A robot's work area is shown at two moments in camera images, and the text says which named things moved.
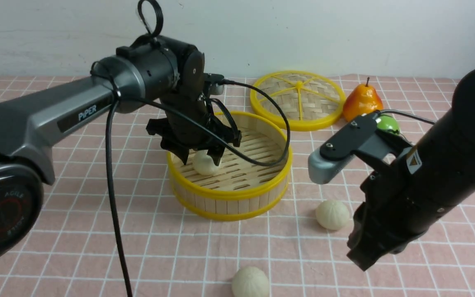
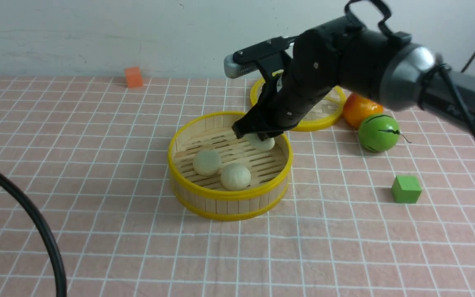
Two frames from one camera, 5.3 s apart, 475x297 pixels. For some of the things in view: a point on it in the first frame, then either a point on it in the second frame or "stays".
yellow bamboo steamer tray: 241,189 stays
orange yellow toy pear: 363,99 stays
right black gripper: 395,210 -> 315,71
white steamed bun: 332,215 -> 256,143
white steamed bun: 250,281 -> 235,177
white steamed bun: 203,164 stays
